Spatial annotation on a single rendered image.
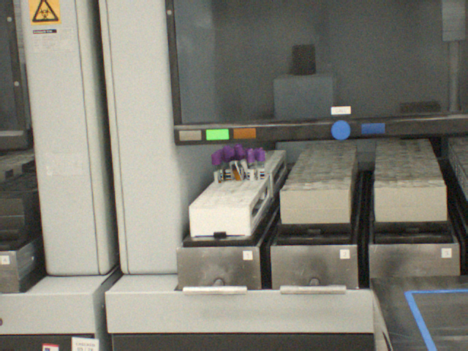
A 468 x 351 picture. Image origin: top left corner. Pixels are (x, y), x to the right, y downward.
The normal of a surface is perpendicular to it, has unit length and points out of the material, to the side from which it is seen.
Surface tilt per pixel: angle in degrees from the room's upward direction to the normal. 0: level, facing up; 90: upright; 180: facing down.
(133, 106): 90
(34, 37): 90
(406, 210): 90
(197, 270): 90
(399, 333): 0
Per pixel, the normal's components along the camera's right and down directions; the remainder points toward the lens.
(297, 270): -0.15, 0.18
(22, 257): 0.99, -0.03
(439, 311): -0.06, -0.98
